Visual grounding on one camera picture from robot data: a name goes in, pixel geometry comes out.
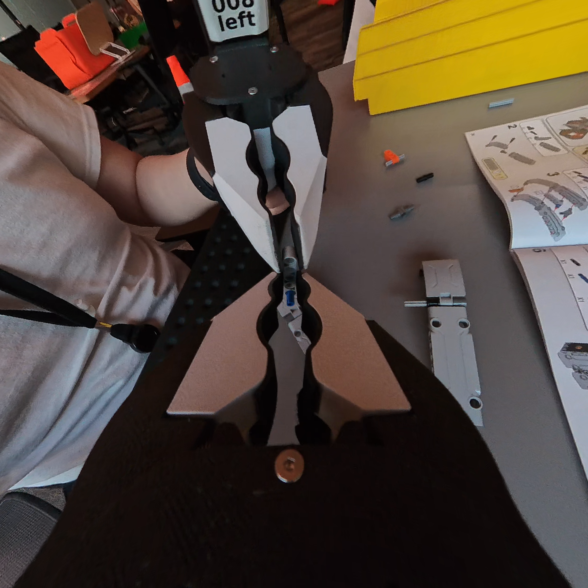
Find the clear acrylic stand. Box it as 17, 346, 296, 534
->
98, 41, 135, 61

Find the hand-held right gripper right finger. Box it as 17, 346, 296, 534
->
296, 272, 412, 446

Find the orange bag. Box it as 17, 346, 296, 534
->
34, 14, 115, 90

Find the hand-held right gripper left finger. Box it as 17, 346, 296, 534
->
166, 272, 279, 446

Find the open instruction booklet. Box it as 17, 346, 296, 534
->
465, 105, 588, 492

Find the orange and white cone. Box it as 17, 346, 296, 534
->
166, 55, 194, 99

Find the black lanyard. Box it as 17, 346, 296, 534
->
0, 269, 161, 353

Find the person's left forearm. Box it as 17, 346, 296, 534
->
96, 135, 220, 227

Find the grey hinged panel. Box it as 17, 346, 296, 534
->
404, 258, 484, 427

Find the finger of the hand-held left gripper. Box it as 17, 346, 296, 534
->
272, 106, 328, 271
204, 116, 279, 273

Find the grey perforated beam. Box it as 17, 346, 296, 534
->
276, 246, 313, 354

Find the yellow cardboard box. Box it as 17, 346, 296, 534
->
354, 0, 588, 115

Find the grey desk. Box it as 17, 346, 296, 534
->
276, 60, 588, 588

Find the black perforated board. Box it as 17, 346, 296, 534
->
154, 207, 281, 414

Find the grey office chair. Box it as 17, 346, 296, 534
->
0, 487, 70, 588

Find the brown cardboard piece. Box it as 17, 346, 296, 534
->
75, 1, 115, 53

